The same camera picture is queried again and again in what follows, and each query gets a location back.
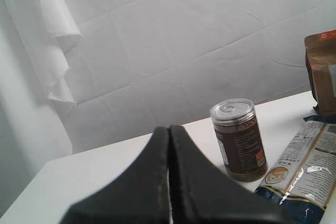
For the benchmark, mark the brown paper bag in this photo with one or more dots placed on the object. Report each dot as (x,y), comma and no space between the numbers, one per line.
(320,63)

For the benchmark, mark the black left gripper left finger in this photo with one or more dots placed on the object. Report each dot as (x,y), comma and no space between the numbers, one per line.
(139,195)

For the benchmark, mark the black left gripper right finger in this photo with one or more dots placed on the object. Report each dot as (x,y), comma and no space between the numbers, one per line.
(201,193)

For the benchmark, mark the white backdrop cloth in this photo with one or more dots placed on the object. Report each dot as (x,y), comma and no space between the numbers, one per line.
(115,69)

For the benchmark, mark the blue white plastic food bag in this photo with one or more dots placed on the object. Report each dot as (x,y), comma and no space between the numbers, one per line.
(303,178)

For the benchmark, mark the brown labelled pull-tab can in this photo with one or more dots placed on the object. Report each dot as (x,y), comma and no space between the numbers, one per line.
(238,135)

